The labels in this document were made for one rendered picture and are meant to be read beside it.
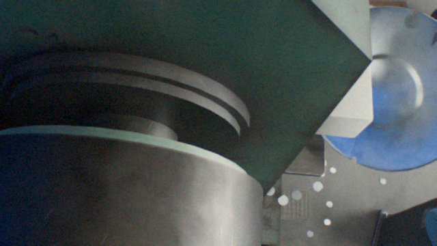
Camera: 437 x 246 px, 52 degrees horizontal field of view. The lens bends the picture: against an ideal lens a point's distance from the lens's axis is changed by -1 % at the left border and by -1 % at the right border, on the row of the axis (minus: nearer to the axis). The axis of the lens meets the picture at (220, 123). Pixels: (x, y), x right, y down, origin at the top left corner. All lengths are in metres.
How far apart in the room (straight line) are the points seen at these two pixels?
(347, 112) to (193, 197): 0.15
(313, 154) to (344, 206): 0.85
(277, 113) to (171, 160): 0.10
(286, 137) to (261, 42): 0.13
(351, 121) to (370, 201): 1.46
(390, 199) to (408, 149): 0.99
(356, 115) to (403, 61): 0.48
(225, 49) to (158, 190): 0.08
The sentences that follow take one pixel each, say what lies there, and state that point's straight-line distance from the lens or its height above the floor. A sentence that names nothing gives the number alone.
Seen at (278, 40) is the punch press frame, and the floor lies 1.44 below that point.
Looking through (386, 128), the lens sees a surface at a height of 0.90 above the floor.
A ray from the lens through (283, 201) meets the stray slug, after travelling 1.01.
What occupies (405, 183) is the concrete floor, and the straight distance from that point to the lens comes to 1.86.
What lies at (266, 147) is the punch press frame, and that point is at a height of 1.28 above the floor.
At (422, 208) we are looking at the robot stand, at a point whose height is 0.32.
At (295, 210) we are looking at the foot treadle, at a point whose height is 0.16.
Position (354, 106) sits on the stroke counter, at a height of 1.34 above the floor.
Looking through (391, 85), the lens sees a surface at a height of 0.96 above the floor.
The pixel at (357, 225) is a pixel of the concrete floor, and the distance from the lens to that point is 1.75.
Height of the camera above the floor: 1.62
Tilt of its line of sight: 69 degrees down
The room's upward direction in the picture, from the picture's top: 12 degrees clockwise
